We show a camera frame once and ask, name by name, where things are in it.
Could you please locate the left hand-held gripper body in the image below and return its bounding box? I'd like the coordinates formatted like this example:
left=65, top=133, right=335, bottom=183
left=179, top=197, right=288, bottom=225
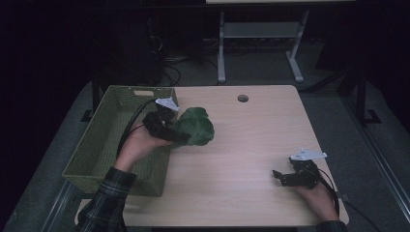
left=142, top=97, right=180, bottom=138

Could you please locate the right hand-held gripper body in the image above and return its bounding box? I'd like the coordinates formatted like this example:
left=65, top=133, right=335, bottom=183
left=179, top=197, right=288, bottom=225
left=289, top=148, right=328, bottom=189

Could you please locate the green plush garment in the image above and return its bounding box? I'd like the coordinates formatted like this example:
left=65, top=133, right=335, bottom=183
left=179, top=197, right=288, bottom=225
left=168, top=106, right=216, bottom=149

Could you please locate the green woven basket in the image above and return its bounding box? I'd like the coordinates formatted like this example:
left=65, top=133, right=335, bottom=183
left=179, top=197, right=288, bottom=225
left=62, top=85, right=180, bottom=197

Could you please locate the person's right hand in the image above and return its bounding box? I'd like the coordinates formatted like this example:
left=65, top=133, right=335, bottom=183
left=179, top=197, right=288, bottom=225
left=291, top=182, right=339, bottom=223

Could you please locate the person's left hand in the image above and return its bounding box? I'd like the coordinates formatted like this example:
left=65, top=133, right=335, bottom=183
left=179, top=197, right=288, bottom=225
left=113, top=125, right=173, bottom=173

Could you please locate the black stand leg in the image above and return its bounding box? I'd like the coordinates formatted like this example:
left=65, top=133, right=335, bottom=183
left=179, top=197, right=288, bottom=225
left=80, top=72, right=102, bottom=123
left=354, top=66, right=383, bottom=127

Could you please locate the grey metal stand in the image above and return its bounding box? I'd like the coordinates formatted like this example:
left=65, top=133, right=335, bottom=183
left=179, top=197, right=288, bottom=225
left=217, top=9, right=310, bottom=84

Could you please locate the right hand-held gripper black cable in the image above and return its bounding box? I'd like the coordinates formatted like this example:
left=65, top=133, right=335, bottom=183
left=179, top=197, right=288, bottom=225
left=317, top=176, right=383, bottom=232

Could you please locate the tangle of black floor cables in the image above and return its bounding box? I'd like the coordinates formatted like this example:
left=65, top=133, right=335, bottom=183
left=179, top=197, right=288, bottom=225
left=149, top=35, right=220, bottom=86

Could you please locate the metal floor rail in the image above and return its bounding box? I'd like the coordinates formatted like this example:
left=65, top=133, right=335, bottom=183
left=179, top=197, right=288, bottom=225
left=42, top=180, right=76, bottom=232
left=341, top=96, right=410, bottom=223

